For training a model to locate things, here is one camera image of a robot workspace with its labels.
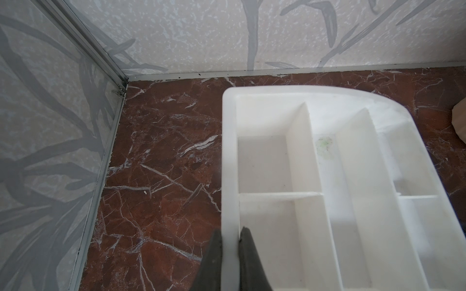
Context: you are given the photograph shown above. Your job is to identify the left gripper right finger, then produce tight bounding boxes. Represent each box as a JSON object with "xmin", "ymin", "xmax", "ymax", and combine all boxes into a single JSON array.
[{"xmin": 239, "ymin": 227, "xmax": 273, "ymax": 291}]

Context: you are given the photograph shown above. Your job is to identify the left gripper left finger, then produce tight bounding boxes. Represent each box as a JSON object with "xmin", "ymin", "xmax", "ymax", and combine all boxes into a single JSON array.
[{"xmin": 190, "ymin": 229, "xmax": 223, "ymax": 291}]

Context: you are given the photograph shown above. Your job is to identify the white plastic drawer organizer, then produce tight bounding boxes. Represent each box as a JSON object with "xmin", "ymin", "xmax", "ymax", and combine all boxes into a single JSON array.
[{"xmin": 221, "ymin": 86, "xmax": 466, "ymax": 291}]

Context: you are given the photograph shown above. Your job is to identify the potted white flower plant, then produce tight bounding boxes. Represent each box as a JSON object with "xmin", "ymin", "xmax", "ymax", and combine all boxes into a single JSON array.
[{"xmin": 451, "ymin": 98, "xmax": 466, "ymax": 143}]

